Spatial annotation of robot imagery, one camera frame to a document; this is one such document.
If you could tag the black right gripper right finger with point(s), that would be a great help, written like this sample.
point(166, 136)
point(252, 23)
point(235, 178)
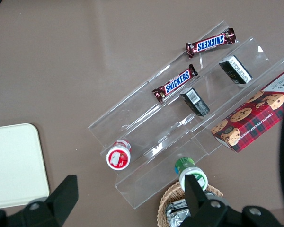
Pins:
point(196, 203)

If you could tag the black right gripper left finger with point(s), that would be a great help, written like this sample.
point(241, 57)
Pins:
point(61, 196)

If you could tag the light wicker basket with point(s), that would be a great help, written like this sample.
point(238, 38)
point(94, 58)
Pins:
point(166, 196)

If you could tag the beige rectangular serving tray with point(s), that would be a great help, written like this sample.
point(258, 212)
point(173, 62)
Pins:
point(14, 165)

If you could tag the foil wrapped food pack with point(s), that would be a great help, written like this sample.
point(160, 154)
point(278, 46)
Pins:
point(178, 204)
point(177, 218)

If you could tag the green yogurt cup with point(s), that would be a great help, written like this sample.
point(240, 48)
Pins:
point(183, 165)

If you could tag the red strawberry yogurt cup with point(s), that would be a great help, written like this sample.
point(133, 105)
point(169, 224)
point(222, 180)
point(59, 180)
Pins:
point(118, 158)

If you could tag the clear acrylic stepped display stand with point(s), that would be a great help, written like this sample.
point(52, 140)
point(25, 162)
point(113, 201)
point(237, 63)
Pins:
point(142, 132)

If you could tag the red tartan shortbread cookie box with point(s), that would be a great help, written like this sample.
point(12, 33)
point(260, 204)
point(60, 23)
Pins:
point(251, 123)

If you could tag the small black carton box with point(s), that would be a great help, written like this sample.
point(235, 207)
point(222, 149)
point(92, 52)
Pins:
point(235, 69)
point(194, 101)

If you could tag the Snickers chocolate bar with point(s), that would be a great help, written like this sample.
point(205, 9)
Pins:
point(210, 43)
point(176, 83)

